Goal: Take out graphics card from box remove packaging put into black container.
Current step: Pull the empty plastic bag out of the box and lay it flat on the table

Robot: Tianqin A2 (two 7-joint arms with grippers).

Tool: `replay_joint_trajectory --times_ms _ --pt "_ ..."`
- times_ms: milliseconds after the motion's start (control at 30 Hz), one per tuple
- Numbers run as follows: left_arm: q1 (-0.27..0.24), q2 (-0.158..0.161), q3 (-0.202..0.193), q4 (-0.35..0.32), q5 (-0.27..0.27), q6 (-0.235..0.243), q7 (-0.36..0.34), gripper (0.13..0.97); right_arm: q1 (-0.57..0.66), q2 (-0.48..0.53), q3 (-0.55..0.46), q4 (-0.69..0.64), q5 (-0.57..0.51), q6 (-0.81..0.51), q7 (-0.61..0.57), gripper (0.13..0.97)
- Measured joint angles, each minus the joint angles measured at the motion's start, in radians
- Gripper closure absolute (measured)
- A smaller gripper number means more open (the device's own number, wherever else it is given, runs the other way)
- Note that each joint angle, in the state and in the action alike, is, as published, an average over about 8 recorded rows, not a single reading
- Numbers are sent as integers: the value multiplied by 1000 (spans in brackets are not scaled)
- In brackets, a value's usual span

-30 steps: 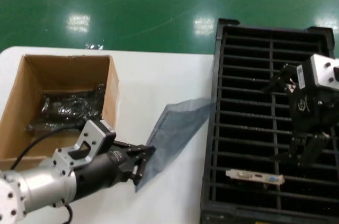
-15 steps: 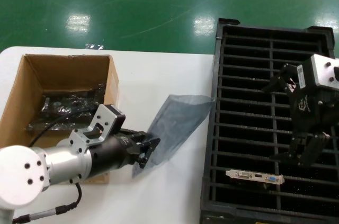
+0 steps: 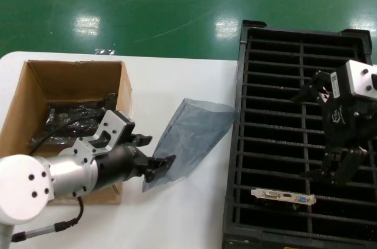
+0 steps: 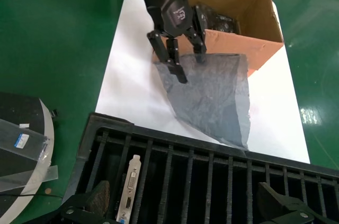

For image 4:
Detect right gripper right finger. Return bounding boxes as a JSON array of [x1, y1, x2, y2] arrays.
[[256, 182, 339, 224]]

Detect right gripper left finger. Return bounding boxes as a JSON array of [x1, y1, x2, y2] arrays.
[[59, 180, 111, 224]]

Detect graphics card with metal bracket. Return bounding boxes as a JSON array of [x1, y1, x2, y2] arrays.
[[115, 154, 141, 224]]

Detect grey antistatic plastic bag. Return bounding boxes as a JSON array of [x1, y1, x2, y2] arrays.
[[153, 53, 252, 152], [195, 3, 240, 34]]

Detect brown cardboard box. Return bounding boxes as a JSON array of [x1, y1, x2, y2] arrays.
[[180, 0, 284, 78]]

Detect black slotted plastic container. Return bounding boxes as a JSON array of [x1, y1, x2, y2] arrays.
[[62, 112, 339, 224]]

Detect clear acrylic strip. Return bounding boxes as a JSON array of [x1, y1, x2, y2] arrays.
[[0, 165, 59, 193]]

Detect clear acrylic plate with label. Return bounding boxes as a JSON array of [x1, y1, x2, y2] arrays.
[[0, 118, 51, 161]]

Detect thin black floor cable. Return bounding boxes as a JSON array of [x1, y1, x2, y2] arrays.
[[0, 193, 64, 199]]

